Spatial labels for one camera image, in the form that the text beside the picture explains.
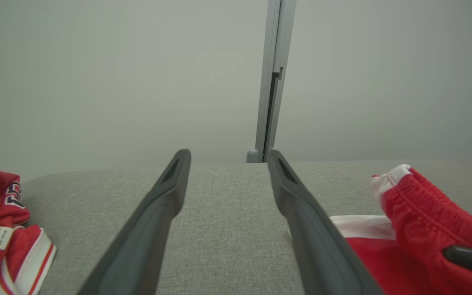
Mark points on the grey metal partition post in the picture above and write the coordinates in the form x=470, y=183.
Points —
x=275, y=41

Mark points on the red white shorts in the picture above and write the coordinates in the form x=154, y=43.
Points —
x=420, y=229

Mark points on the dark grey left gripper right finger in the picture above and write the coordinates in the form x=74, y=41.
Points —
x=318, y=246

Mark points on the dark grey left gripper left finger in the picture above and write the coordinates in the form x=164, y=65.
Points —
x=146, y=237

